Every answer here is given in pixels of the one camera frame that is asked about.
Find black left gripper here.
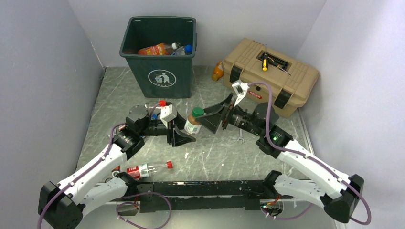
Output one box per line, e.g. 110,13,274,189
139,111,196,146

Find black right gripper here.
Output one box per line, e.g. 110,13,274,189
195,93,263,136

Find white label green cap bottle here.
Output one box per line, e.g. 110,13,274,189
184,106,204,135

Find clear bottle red cap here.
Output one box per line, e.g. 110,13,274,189
125,161,173,180

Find blue label bottle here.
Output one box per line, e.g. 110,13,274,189
172,44,193,56

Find tall orange drink bottle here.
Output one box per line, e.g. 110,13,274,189
137,42,181,56

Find pepsi bottle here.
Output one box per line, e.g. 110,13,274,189
139,115,158,138

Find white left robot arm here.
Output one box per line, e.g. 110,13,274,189
36,104,196,229

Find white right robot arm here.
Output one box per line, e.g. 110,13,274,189
195,94,372,225

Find dark green trash bin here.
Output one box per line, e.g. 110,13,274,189
119,16,197,99

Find silver open end wrench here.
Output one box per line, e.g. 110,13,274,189
236,129,245,144

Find orange bottle behind toolbox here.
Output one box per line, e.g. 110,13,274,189
211,61,224,81

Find tan plastic toolbox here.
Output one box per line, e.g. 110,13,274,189
222,38,320,118

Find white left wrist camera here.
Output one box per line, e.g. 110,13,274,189
157,100,177,129

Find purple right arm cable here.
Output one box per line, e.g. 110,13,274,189
248,81,373,226

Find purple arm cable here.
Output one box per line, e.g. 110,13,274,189
248,81,373,226
36,103,163,229

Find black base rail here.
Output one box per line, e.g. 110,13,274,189
113,180,282,213

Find yellow handled screwdriver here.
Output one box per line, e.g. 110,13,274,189
262,44,268,71

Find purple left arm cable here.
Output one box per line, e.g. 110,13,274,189
36,103,163,229

